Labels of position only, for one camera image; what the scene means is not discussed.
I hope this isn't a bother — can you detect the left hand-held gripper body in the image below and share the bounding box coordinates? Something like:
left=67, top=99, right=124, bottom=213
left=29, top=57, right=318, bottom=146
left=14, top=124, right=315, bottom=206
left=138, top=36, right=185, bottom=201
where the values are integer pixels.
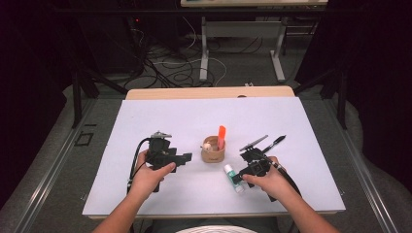
left=145, top=130, right=179, bottom=171

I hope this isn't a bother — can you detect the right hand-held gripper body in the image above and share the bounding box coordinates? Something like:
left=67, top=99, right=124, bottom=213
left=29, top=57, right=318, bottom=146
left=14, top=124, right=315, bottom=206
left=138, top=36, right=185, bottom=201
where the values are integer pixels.
left=238, top=134, right=277, bottom=178

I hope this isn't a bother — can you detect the white green glue stick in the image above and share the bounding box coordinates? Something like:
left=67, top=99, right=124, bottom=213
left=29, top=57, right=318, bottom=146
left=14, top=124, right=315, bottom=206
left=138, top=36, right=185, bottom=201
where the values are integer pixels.
left=223, top=163, right=246, bottom=194

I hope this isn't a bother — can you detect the tan pen holder with bear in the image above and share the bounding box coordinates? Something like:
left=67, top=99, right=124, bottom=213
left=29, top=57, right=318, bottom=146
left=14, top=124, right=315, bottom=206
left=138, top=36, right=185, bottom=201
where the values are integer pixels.
left=199, top=135, right=226, bottom=164

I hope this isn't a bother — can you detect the black ballpoint pen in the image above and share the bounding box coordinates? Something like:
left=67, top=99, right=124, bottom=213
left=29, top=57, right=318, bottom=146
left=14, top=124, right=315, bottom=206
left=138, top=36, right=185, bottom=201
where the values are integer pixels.
left=260, top=134, right=287, bottom=154

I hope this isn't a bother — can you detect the pink-orange highlighter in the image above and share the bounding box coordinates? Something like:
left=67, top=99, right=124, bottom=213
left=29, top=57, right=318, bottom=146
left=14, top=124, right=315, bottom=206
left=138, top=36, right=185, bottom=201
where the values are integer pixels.
left=217, top=125, right=227, bottom=151

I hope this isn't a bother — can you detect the person's right hand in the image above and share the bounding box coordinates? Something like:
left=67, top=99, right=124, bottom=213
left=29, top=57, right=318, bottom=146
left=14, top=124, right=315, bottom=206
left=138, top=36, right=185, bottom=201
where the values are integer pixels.
left=242, top=155, right=297, bottom=204

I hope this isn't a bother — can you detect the person's left hand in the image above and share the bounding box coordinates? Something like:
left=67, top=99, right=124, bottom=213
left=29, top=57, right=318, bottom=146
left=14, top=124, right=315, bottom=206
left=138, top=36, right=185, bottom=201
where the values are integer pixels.
left=128, top=150, right=178, bottom=201

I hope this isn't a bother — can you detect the person's white shirt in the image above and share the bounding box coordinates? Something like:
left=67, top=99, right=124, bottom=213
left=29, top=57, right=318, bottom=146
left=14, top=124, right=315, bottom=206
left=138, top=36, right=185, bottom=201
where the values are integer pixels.
left=174, top=225, right=257, bottom=233

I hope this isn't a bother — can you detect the wooden table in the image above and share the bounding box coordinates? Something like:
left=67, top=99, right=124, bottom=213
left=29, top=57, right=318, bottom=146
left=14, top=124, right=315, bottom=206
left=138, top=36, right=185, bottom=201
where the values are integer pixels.
left=87, top=85, right=339, bottom=221

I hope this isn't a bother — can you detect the black metal stand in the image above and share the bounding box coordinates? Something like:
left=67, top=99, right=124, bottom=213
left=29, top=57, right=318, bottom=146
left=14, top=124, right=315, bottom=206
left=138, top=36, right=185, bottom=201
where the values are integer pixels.
left=292, top=66, right=350, bottom=130
left=71, top=67, right=129, bottom=129

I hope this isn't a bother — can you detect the black equipment case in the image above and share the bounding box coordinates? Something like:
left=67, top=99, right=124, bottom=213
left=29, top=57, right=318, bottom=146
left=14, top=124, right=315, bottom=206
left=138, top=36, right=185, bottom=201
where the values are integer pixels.
left=77, top=13, right=147, bottom=76

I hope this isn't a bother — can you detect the white metal desk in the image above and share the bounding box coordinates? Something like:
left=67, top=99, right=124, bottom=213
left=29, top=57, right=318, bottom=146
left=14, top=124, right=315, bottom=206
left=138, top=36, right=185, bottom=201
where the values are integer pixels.
left=180, top=0, right=328, bottom=83

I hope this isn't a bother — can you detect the dark curtain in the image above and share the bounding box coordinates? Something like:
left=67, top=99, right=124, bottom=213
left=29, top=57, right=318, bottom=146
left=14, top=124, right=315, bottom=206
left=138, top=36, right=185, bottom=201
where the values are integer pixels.
left=295, top=0, right=412, bottom=192
left=0, top=0, right=76, bottom=208

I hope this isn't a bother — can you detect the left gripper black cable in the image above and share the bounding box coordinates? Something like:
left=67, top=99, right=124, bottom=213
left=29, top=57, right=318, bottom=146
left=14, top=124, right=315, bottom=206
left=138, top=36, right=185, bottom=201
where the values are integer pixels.
left=126, top=137, right=154, bottom=195

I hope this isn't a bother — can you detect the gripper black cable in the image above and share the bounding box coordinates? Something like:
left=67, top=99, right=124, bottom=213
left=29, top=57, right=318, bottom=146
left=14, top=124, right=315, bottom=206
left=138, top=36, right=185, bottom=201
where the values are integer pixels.
left=265, top=156, right=302, bottom=199
left=126, top=137, right=154, bottom=195

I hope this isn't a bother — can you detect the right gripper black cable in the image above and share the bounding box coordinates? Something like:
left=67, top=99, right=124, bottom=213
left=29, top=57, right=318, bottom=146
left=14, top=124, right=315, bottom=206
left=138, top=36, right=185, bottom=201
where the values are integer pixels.
left=265, top=156, right=302, bottom=199

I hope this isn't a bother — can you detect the bundle of black floor cables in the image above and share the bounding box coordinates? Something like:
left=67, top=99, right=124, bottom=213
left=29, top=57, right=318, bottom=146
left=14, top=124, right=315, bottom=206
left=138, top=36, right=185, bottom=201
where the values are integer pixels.
left=127, top=27, right=263, bottom=90

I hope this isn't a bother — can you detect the white floor cable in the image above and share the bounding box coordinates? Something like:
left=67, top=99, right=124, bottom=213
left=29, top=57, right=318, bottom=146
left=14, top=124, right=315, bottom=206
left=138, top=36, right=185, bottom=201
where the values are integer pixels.
left=152, top=16, right=228, bottom=87

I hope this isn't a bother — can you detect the metal floor rail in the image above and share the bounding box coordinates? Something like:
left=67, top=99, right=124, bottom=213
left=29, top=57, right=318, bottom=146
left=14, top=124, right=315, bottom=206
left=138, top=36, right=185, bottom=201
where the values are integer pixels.
left=13, top=98, right=98, bottom=233
left=324, top=98, right=399, bottom=233

